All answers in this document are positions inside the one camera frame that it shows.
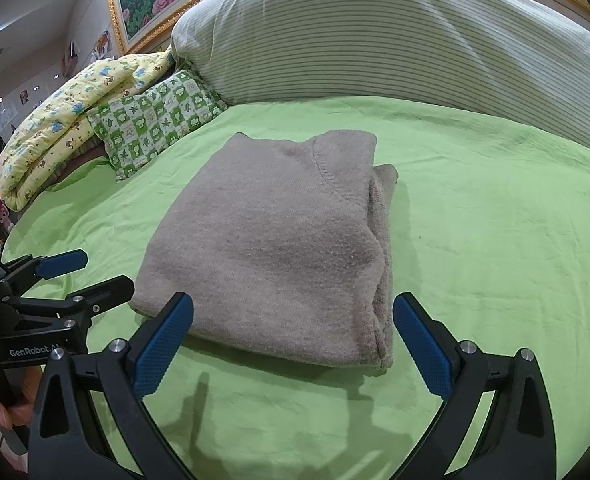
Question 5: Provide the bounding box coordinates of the beige knit sweater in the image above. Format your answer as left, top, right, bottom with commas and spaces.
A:
129, 129, 401, 376

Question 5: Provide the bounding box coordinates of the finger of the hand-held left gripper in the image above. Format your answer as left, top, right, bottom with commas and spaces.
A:
0, 249, 88, 297
5, 274, 136, 331

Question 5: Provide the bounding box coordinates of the brown blanket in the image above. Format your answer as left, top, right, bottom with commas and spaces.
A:
50, 139, 112, 192

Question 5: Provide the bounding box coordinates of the green bed sheet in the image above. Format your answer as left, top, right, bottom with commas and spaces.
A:
0, 95, 590, 480

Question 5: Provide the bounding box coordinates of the striped grey pillow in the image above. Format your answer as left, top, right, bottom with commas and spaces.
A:
170, 0, 590, 161

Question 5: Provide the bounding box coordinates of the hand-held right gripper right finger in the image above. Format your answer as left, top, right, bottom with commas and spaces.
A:
392, 292, 558, 480

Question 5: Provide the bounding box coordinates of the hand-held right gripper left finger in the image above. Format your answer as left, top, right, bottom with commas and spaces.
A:
28, 292, 195, 480

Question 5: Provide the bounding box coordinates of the yellow printed quilt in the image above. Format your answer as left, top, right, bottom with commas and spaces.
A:
0, 50, 176, 213

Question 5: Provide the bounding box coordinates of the person's left hand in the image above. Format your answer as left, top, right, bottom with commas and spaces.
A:
0, 365, 43, 431

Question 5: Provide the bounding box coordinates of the green checked pillow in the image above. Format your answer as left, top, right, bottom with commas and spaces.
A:
86, 69, 228, 182

